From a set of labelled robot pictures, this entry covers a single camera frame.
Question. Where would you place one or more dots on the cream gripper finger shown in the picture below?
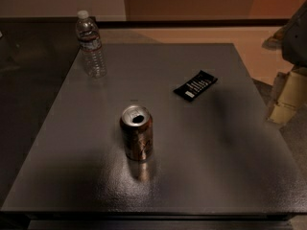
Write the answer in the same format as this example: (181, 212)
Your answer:
(289, 94)

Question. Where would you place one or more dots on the black rxbar chocolate wrapper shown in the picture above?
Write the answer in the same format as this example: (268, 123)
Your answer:
(190, 90)

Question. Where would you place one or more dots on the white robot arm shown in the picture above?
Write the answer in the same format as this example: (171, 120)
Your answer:
(293, 38)

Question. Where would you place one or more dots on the orange soda can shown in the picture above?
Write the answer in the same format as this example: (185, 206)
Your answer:
(137, 130)

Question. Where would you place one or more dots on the clear plastic water bottle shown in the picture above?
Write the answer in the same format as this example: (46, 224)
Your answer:
(91, 45)

